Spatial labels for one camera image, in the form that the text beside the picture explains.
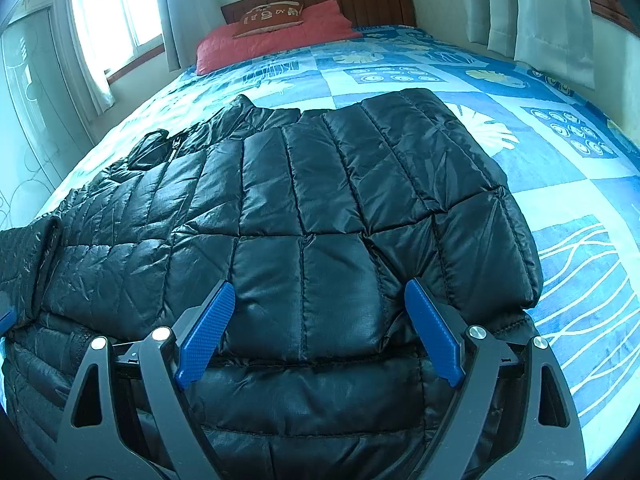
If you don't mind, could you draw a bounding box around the window with wooden sill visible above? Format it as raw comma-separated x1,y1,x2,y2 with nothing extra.
70,0,166,81

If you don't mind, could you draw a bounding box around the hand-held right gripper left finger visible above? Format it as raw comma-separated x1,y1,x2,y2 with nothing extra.
60,281,236,480

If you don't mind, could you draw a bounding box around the red pillow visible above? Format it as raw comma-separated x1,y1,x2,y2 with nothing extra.
196,0,363,76

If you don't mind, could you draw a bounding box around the brown printed cushion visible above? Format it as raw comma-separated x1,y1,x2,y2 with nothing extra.
232,4,305,38

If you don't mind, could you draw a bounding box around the pale pleated curtain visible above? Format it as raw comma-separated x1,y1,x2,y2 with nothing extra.
460,0,597,92

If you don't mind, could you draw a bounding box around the white sheer curtain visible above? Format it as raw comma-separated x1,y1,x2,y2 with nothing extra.
52,0,117,113

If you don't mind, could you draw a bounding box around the wooden headboard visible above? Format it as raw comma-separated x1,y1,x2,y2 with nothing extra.
221,0,417,28

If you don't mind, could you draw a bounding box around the blue patterned bedspread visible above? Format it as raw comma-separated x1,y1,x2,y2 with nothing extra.
30,25,640,471

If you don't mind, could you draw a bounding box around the black puffer jacket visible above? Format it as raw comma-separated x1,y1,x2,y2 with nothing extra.
0,87,545,480

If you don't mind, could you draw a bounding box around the grey curtain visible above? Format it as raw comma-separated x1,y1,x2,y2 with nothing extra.
154,0,227,72

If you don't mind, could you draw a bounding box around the frosted glass wardrobe door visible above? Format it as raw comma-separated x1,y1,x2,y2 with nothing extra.
0,5,97,221

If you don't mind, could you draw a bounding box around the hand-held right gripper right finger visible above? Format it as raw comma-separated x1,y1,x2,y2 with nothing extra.
404,278,586,480

